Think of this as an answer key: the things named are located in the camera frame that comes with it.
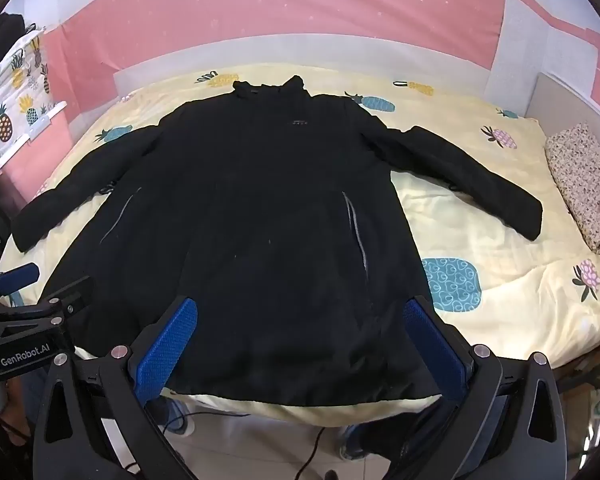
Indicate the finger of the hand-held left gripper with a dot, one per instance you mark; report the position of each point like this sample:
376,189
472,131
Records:
17,278
72,294

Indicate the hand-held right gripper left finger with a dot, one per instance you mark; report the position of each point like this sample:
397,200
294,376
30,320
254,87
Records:
166,347

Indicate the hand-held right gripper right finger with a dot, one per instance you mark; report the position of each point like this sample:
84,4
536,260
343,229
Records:
432,347

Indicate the black jacket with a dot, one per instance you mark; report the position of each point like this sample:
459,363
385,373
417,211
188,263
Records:
255,210

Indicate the blue shoe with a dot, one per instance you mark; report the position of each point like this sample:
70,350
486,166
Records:
352,444
180,422

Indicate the yellow pineapple print blanket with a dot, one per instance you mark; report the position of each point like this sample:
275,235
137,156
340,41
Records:
480,210

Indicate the white pineapple print curtain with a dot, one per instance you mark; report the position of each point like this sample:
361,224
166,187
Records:
10,110

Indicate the floral pillow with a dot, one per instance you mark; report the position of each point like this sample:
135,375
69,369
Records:
580,175

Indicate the dark hanging clothing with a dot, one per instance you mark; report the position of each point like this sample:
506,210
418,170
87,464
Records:
0,40

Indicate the grey headboard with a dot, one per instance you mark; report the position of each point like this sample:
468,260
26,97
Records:
560,105

